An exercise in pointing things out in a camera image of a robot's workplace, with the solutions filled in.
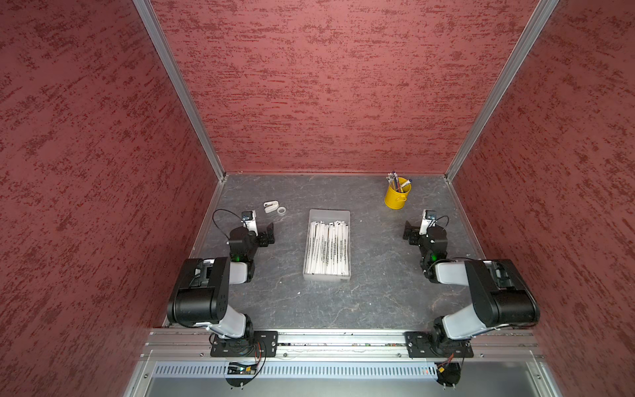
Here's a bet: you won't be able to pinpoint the straw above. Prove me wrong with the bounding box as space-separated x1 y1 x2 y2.
309 223 320 274
336 222 345 275
342 223 350 276
329 222 340 275
315 223 326 274
321 223 328 275
304 222 315 275
325 223 334 275

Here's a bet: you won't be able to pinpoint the yellow pen holder cup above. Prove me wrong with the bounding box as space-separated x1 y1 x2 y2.
385 177 412 210

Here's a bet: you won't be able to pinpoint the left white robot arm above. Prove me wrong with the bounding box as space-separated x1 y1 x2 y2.
167 223 275 346

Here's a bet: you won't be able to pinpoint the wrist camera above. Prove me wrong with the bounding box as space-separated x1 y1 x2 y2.
241 210 259 236
419 209 438 236

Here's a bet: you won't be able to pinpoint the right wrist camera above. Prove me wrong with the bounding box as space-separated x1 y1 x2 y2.
419 209 438 236

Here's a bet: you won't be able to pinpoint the translucent plastic storage box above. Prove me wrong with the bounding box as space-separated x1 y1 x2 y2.
303 209 352 282

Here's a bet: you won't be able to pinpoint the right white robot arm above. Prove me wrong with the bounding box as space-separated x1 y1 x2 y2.
403 220 540 357

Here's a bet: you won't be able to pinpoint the aluminium corner post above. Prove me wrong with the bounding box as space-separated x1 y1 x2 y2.
445 0 559 185
132 0 226 183

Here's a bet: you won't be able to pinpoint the left aluminium corner post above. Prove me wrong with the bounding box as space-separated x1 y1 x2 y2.
132 0 226 183

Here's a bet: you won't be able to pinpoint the aluminium front rail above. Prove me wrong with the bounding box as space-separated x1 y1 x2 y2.
141 328 546 362

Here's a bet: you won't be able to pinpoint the pens in yellow cup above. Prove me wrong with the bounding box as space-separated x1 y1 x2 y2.
387 172 412 193

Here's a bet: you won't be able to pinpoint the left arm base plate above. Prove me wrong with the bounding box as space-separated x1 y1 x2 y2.
210 331 279 359

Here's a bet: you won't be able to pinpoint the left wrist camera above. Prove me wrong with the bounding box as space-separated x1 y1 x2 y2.
241 210 259 236

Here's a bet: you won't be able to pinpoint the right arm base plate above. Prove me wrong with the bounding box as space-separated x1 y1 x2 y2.
403 331 474 360

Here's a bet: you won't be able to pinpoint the right aluminium corner post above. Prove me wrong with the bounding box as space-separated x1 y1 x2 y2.
445 0 559 185

